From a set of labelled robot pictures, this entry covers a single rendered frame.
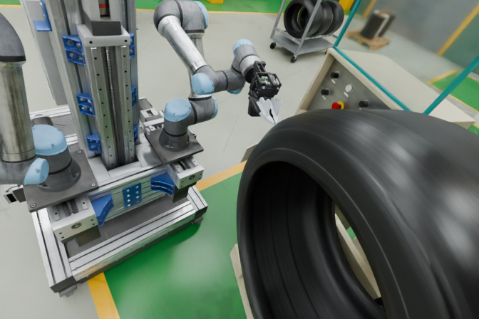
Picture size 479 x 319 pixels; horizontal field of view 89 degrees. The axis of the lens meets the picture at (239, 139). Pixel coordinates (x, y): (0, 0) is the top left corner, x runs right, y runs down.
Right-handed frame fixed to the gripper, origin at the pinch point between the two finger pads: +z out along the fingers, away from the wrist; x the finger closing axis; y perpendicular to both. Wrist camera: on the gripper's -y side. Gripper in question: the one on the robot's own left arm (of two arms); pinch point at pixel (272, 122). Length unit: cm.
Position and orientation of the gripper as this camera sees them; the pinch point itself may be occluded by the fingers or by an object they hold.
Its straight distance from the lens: 72.7
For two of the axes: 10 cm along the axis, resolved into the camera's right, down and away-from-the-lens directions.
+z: 2.7, 7.9, -5.5
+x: 9.2, -0.4, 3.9
